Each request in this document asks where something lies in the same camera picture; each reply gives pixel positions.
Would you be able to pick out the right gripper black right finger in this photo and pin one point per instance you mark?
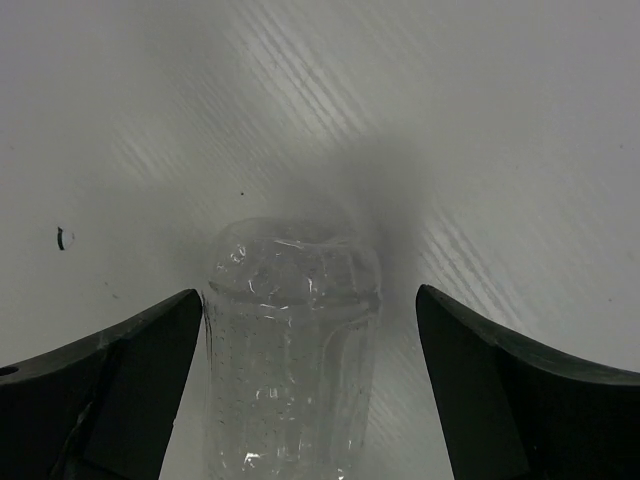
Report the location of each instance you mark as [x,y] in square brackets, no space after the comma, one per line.
[511,407]

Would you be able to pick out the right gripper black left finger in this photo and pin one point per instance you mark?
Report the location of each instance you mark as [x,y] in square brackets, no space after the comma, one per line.
[104,406]

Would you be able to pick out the clear crushed bottle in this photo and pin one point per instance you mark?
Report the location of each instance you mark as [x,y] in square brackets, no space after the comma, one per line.
[291,312]

